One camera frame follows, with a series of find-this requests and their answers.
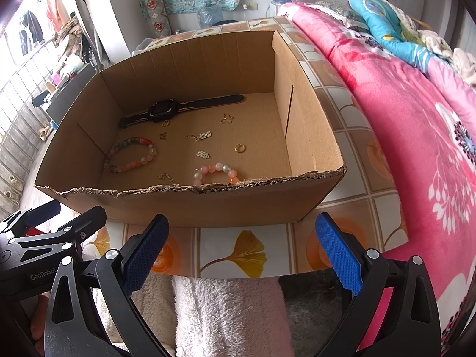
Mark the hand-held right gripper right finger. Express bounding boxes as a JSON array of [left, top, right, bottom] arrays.
[[315, 212, 441, 357]]

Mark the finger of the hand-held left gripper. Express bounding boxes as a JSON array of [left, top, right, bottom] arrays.
[[0, 200, 62, 239], [15, 206, 107, 264]]

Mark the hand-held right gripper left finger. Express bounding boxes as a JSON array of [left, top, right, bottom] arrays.
[[45, 214, 170, 357]]

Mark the brown cardboard box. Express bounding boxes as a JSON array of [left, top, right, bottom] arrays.
[[34, 30, 347, 228]]

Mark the multicolour bead bracelet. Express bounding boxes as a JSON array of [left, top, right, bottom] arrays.
[[104, 136, 157, 173]]

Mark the pink orange bead bracelet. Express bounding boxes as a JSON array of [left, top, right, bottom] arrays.
[[193, 162, 239, 185]]

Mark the pink strap smart watch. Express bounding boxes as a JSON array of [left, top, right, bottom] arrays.
[[119, 94, 245, 129]]

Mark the metal railing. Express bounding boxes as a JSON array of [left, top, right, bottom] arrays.
[[0, 37, 71, 209]]

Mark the white fluffy towel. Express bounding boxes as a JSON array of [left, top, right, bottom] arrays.
[[93, 271, 294, 357]]

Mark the pink floral blanket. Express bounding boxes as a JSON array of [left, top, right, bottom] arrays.
[[281, 2, 476, 357]]

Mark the grey cabinet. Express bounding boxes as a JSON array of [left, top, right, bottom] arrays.
[[46, 63, 99, 127]]

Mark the leaf patterned table cover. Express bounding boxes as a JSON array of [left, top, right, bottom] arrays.
[[80, 17, 410, 279]]

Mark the pile of woven clothes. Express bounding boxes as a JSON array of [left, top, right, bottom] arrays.
[[52, 11, 97, 68]]

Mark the dark hanging jacket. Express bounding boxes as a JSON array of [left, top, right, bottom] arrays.
[[18, 10, 45, 56]]

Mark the white plastic bag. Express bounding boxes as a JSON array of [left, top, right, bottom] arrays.
[[132, 39, 153, 56]]

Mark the pink hanging garment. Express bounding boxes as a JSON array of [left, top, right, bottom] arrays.
[[45, 0, 69, 26]]

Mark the patchwork long cushion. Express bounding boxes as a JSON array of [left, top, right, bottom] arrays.
[[138, 0, 173, 38]]

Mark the blue patterned quilt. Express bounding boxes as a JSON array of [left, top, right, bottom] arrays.
[[347, 0, 452, 73]]

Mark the white crumpled blanket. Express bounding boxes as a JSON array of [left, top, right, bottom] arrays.
[[416, 28, 476, 86]]

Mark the clear water jug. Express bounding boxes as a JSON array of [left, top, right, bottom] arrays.
[[197, 2, 227, 26]]

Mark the grey floral pillow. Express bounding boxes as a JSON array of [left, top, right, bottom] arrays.
[[309, 0, 367, 32]]

